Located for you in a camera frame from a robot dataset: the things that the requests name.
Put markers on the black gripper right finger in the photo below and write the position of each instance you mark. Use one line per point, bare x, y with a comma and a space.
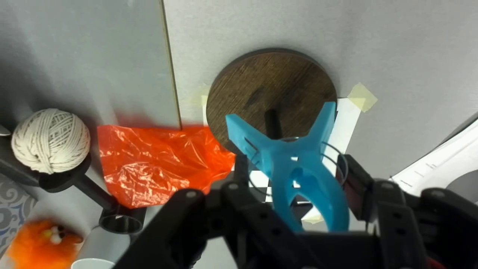
356, 184

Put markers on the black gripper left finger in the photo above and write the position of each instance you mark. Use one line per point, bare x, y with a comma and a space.
241, 172

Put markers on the blue plastic clip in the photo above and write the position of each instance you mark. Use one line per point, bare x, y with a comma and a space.
300, 169

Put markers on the round wooden stand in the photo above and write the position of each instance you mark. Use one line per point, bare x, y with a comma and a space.
270, 84

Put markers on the grey round object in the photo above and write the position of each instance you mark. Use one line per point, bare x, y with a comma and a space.
466, 186

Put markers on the black holder stand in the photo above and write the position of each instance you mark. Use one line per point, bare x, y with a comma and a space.
91, 189

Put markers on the white cup-shaped object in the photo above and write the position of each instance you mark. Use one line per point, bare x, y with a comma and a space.
4, 130

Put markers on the white paper sheet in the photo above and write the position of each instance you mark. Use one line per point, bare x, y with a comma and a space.
439, 165

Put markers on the beige tape piece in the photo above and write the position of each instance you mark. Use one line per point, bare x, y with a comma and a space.
362, 97

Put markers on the orange plastic bag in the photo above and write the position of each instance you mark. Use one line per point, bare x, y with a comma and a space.
150, 165

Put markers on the white paper cup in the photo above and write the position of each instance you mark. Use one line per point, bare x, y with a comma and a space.
103, 248

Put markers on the grey table mat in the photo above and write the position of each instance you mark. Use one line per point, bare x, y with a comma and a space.
100, 54

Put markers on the white yarn ball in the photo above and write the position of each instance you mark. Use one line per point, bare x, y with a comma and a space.
50, 141

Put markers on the orange fluffy toy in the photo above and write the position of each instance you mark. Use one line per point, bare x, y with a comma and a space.
43, 247

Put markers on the grey patterned cloth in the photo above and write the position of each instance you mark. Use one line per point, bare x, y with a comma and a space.
16, 214

